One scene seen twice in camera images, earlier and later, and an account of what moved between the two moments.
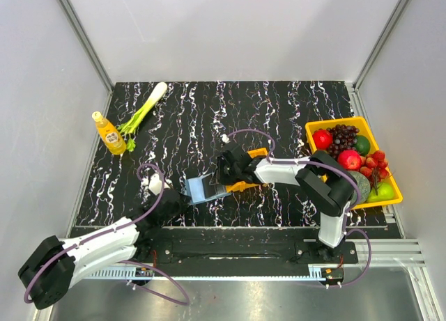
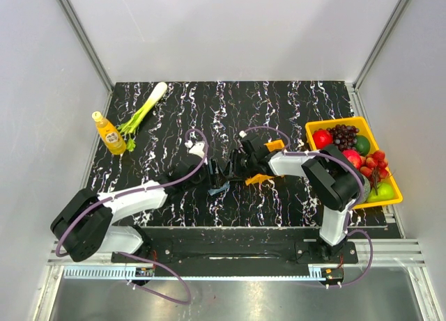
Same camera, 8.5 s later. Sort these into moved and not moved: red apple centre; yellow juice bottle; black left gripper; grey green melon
Moved: black left gripper
Not moved: yellow juice bottle; red apple centre; grey green melon
